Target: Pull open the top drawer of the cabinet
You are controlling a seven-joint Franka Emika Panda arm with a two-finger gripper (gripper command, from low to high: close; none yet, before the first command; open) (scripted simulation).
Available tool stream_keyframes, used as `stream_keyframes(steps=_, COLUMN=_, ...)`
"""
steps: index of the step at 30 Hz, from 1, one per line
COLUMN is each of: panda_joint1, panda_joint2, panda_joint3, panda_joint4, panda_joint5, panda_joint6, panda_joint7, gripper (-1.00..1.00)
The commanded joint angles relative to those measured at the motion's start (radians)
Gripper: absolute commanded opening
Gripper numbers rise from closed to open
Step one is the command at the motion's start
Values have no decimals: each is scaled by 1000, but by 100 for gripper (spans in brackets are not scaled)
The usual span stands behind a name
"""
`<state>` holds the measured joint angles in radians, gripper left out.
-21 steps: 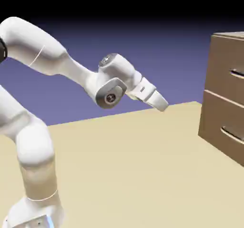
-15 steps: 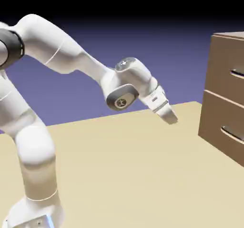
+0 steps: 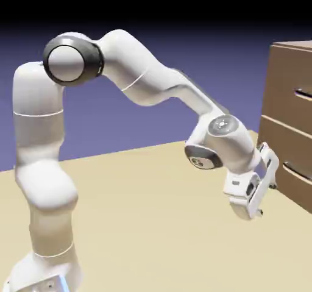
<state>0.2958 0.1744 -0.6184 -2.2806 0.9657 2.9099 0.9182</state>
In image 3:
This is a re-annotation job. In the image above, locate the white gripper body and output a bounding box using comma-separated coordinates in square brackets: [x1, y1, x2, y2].
[246, 141, 280, 221]

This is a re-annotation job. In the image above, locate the brown drawer front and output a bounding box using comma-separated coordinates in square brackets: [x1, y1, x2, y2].
[261, 49, 312, 134]
[257, 115, 312, 215]

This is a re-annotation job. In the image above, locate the brown wooden cabinet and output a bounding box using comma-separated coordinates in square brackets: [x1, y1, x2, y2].
[257, 40, 312, 215]

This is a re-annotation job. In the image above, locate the dark curved drawer handle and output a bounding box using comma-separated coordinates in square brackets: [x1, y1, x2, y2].
[282, 162, 312, 183]
[293, 88, 312, 102]

